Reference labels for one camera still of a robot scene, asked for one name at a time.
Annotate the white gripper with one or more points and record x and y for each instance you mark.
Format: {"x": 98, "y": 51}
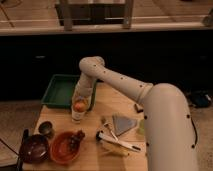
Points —
{"x": 77, "y": 97}

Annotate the orange apple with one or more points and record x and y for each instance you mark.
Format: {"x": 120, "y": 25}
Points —
{"x": 79, "y": 107}

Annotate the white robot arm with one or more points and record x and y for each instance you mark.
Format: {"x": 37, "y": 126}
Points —
{"x": 169, "y": 131}

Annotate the white paper cup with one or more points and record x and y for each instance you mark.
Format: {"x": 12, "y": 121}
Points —
{"x": 77, "y": 115}

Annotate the small metal cup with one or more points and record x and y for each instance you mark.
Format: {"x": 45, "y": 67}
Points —
{"x": 46, "y": 128}

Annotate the light green plastic cup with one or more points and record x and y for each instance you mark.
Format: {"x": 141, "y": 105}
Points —
{"x": 141, "y": 128}

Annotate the green plastic tray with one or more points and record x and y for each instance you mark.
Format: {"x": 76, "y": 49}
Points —
{"x": 59, "y": 91}

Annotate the small metal fork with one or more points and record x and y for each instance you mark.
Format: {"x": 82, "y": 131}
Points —
{"x": 106, "y": 125}

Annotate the dark grapes bunch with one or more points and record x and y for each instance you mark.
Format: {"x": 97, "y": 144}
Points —
{"x": 75, "y": 140}

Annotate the grey triangular cloth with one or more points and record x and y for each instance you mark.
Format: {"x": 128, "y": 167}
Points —
{"x": 123, "y": 124}

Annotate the orange plastic bowl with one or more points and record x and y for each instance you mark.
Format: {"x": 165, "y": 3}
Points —
{"x": 60, "y": 151}

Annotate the yellow banana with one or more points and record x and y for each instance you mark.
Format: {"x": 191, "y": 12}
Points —
{"x": 114, "y": 149}

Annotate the dark brown bowl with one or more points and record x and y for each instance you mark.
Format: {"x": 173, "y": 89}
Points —
{"x": 35, "y": 149}

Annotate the dark object on floor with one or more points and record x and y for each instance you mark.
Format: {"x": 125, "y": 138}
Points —
{"x": 201, "y": 99}

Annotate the white handled black spatula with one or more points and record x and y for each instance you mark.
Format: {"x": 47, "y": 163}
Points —
{"x": 101, "y": 136}

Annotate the black handled utensil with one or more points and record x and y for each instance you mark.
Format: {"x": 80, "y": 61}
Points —
{"x": 19, "y": 161}

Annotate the wooden chair frame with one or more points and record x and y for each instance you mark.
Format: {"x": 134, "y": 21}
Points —
{"x": 94, "y": 12}

